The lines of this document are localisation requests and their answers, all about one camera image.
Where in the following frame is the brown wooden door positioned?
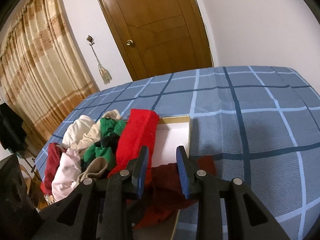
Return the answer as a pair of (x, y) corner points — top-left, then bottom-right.
(90, 0), (213, 82)

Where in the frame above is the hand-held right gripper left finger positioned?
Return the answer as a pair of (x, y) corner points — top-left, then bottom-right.
(32, 145), (150, 240)

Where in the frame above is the beige underwear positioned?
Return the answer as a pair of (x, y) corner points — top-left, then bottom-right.
(76, 156), (111, 183)

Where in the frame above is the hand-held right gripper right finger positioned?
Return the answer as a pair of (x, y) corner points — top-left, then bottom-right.
(176, 145), (292, 240)

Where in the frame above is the blue plaid tablecloth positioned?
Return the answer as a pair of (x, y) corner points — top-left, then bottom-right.
(34, 66), (320, 240)

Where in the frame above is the white underwear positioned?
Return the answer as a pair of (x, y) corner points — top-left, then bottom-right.
(62, 114), (97, 148)

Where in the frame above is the maroon underwear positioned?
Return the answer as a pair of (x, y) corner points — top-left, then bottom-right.
(133, 155), (217, 231)

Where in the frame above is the shallow cardboard tray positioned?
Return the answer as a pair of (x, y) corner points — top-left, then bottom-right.
(44, 115), (192, 240)

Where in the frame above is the coat rack with dark clothes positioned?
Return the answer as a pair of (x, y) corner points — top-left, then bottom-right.
(0, 102), (27, 153)

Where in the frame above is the curtain tieback tassel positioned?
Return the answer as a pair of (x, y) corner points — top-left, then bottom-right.
(91, 45), (114, 85)

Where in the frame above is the cream underwear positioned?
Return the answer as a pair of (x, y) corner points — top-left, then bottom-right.
(70, 109), (123, 156)

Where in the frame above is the green and navy underwear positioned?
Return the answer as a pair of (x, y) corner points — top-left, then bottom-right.
(81, 132), (120, 171)

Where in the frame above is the dark red underwear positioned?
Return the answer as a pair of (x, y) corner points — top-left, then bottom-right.
(41, 142), (68, 196)

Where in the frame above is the pale pink underwear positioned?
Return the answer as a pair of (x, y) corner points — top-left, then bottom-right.
(51, 147), (82, 202)

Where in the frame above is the beige patterned curtain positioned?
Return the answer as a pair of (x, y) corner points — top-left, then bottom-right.
(0, 0), (98, 151)

